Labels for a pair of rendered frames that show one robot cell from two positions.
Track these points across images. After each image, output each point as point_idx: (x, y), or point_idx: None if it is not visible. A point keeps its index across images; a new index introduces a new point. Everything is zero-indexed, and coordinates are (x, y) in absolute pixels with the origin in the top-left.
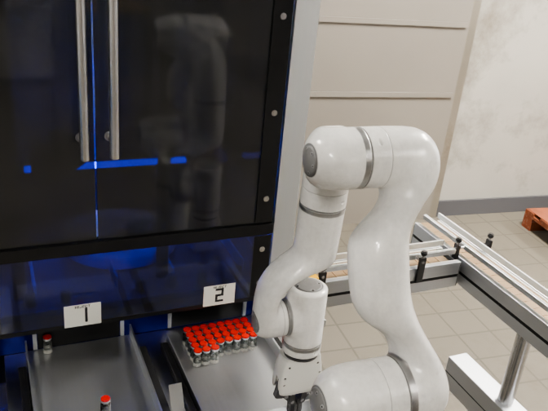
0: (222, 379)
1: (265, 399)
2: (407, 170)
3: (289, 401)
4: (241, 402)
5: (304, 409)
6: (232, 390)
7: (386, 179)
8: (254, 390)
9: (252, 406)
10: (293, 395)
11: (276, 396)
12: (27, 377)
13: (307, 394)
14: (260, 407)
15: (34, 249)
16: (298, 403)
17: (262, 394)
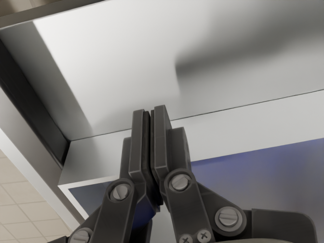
0: (318, 231)
1: (227, 180)
2: None
3: (198, 187)
4: (306, 174)
5: (103, 144)
6: (311, 207)
7: None
8: (246, 206)
9: (280, 161)
10: (189, 235)
11: (308, 227)
12: None
13: (86, 225)
14: (254, 158)
15: None
16: (141, 175)
17: (230, 195)
